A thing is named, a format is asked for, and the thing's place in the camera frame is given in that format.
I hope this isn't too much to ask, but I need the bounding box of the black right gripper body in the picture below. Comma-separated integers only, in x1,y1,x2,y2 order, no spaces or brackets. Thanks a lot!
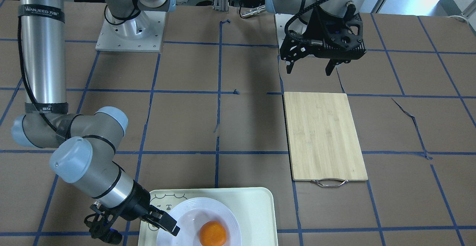
84,182,164,245

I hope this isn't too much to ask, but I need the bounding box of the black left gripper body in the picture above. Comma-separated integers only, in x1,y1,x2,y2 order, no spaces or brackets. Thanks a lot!
279,7,367,61

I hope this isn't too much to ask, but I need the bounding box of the white ribbed plate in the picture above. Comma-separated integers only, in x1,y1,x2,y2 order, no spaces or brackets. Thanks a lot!
156,197,242,246

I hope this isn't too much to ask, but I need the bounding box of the orange fruit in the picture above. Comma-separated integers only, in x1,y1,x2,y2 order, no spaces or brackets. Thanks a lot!
199,221,227,246

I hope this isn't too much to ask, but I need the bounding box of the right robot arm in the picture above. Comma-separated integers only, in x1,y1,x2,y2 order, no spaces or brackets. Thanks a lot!
11,0,180,245

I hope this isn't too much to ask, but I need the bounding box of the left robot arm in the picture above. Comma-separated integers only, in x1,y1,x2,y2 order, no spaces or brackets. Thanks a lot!
265,0,367,76

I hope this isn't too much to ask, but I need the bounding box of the cream bear tray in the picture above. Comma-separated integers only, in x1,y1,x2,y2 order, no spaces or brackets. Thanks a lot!
138,187,279,246

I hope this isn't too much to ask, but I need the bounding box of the bamboo cutting board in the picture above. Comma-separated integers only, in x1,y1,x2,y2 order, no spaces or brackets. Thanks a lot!
284,92,368,182

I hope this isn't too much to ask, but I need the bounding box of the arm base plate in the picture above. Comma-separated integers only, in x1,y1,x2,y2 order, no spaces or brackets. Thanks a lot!
96,10,167,52
275,13,307,48

